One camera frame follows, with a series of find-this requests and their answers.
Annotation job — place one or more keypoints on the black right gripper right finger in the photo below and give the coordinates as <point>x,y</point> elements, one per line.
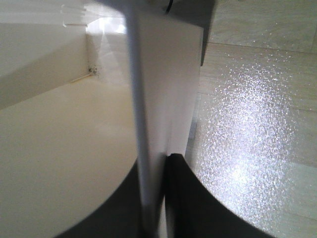
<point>192,212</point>

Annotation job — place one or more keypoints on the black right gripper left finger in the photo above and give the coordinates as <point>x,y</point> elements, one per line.
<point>118,217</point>

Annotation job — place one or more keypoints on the white plastic trash bin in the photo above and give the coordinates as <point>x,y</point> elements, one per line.
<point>88,88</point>

